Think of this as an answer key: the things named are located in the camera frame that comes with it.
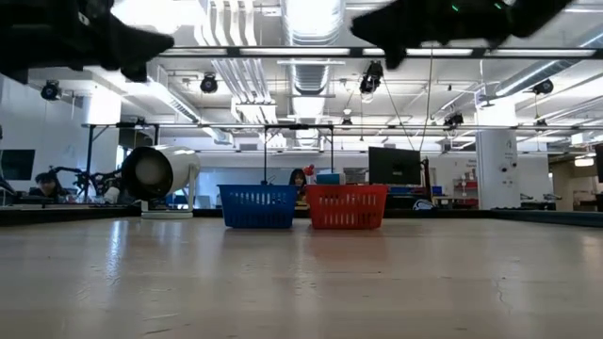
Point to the red round object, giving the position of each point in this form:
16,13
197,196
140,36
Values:
309,169

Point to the white spotlight lamp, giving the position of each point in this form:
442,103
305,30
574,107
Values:
174,165

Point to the black wall monitor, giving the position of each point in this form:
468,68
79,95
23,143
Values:
16,165

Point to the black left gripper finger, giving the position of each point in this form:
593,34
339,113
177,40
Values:
139,55
136,35

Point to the red plastic basket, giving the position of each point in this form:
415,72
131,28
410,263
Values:
346,207

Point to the black background robot arms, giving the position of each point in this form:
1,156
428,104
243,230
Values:
89,178

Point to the person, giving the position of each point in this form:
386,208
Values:
48,184
298,179

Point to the black overhead camera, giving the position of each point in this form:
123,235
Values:
372,77

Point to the white round pillar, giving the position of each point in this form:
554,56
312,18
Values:
497,169

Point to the blue plastic basket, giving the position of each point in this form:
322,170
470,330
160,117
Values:
256,207

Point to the black table frame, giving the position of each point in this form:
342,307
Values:
542,217

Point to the large silver ceiling duct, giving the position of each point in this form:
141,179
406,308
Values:
313,42

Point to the black flat monitor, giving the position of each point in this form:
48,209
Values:
393,165

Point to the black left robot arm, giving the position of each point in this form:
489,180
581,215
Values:
23,33

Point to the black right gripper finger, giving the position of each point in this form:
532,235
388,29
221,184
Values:
391,19
396,38

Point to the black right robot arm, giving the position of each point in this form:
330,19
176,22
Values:
537,16

